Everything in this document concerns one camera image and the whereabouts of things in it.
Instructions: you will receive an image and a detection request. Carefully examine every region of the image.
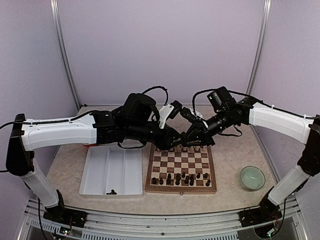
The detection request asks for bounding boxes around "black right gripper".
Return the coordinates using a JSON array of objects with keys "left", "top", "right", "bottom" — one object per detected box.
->
[{"left": 182, "top": 108, "right": 233, "bottom": 147}]

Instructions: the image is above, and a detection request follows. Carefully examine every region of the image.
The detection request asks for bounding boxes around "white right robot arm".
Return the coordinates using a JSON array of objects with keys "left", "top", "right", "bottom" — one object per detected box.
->
[{"left": 180, "top": 86, "right": 320, "bottom": 222}]

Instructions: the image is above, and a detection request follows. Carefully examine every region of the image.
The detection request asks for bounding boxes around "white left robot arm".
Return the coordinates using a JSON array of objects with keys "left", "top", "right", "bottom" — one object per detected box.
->
[{"left": 5, "top": 93, "right": 182, "bottom": 223}]

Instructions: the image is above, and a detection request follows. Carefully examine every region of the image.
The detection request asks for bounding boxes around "row of white chess pieces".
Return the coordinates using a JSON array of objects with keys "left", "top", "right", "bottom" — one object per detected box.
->
[{"left": 168, "top": 145, "right": 207, "bottom": 153}]

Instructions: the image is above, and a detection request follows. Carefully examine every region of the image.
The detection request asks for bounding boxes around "wooden chess board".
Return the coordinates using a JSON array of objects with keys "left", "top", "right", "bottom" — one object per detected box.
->
[{"left": 145, "top": 145, "right": 217, "bottom": 195}]

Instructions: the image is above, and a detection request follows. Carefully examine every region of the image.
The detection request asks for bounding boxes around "black chess piece on board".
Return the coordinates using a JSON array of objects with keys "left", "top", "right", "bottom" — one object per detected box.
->
[
  {"left": 166, "top": 179, "right": 173, "bottom": 186},
  {"left": 175, "top": 177, "right": 181, "bottom": 186}
]

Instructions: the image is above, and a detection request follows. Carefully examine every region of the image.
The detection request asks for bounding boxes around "dark chess pieces lower pile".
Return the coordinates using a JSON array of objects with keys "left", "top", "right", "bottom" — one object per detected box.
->
[{"left": 106, "top": 189, "right": 117, "bottom": 195}]

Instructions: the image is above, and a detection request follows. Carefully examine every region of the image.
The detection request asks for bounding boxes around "pale green glass bowl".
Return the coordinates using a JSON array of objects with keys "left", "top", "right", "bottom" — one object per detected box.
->
[{"left": 239, "top": 166, "right": 266, "bottom": 191}]

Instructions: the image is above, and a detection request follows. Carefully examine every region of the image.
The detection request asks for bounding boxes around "white plastic divided tray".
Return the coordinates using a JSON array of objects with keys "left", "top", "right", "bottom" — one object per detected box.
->
[{"left": 79, "top": 145, "right": 143, "bottom": 199}]

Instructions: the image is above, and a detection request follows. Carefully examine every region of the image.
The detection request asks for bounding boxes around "red white bowl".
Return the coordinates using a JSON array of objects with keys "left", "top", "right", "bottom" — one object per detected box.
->
[{"left": 82, "top": 144, "right": 97, "bottom": 148}]

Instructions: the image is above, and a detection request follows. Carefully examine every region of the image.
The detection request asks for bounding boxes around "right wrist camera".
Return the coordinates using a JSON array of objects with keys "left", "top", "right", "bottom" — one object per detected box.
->
[{"left": 180, "top": 107, "right": 204, "bottom": 124}]

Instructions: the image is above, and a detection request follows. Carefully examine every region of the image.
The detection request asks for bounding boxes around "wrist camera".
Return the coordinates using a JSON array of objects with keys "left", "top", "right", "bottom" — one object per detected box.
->
[
  {"left": 159, "top": 100, "right": 183, "bottom": 129},
  {"left": 180, "top": 107, "right": 204, "bottom": 124}
]

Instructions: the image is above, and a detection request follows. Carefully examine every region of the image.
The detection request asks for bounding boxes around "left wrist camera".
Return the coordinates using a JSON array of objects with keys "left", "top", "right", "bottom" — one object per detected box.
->
[{"left": 159, "top": 100, "right": 183, "bottom": 129}]

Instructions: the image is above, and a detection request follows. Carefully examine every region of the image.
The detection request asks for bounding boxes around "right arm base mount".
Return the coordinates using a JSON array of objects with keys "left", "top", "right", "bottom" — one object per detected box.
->
[{"left": 238, "top": 194, "right": 283, "bottom": 228}]

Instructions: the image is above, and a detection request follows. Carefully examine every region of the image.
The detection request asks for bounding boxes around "aluminium front rail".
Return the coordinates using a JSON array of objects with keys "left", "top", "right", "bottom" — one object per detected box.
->
[{"left": 17, "top": 198, "right": 309, "bottom": 240}]

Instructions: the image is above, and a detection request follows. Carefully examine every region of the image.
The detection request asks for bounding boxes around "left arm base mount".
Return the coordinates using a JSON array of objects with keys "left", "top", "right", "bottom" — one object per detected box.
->
[{"left": 43, "top": 190, "right": 88, "bottom": 228}]

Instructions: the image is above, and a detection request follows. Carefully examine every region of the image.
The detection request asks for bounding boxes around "right aluminium corner post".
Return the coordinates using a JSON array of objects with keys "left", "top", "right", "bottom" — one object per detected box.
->
[{"left": 246, "top": 0, "right": 272, "bottom": 95}]

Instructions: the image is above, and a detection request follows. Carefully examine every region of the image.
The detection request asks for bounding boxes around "aluminium corner post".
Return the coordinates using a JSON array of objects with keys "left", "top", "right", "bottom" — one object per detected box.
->
[
  {"left": 246, "top": 0, "right": 272, "bottom": 95},
  {"left": 50, "top": 0, "right": 82, "bottom": 111}
]

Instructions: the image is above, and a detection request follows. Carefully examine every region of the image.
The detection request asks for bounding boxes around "left aluminium corner post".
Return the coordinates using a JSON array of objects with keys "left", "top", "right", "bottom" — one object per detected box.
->
[{"left": 50, "top": 0, "right": 82, "bottom": 111}]

